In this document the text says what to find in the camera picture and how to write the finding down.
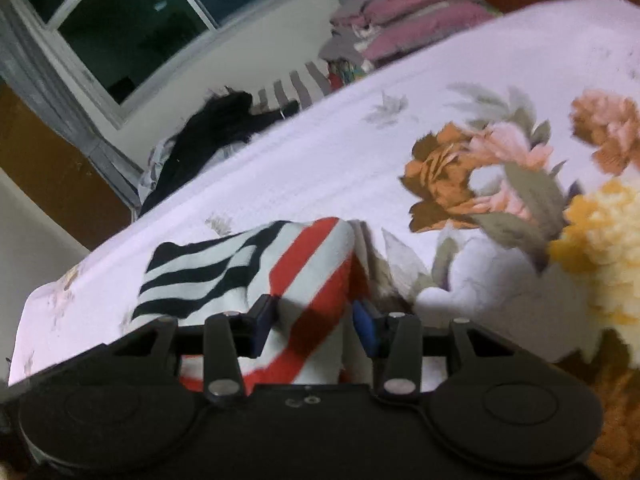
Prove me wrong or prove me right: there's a stack of pink grey bedding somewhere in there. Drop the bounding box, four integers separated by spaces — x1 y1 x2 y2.
320 0 501 71

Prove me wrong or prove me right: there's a black clothing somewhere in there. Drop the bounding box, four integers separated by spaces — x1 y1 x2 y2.
137 90 301 216

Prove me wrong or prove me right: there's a brown wooden door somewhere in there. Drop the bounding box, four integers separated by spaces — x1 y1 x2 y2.
0 80 133 251

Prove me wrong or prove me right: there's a white floral cloth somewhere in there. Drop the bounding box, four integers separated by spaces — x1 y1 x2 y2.
140 137 181 206

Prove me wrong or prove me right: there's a white black red striped garment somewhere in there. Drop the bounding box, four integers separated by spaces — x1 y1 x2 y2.
132 217 371 396

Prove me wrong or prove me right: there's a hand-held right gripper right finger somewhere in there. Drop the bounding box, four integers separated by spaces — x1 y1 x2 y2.
351 299 507 405

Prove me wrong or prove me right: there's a grey white striped sheet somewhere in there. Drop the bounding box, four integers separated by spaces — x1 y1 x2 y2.
250 60 336 116

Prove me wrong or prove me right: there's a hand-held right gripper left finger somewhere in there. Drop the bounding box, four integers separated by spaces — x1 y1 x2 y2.
111 294 279 407

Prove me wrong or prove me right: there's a white framed window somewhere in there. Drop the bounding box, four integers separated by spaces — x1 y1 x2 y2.
10 0 341 128

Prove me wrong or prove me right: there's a pink floral blanket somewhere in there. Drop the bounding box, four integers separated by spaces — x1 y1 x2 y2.
7 0 640 480

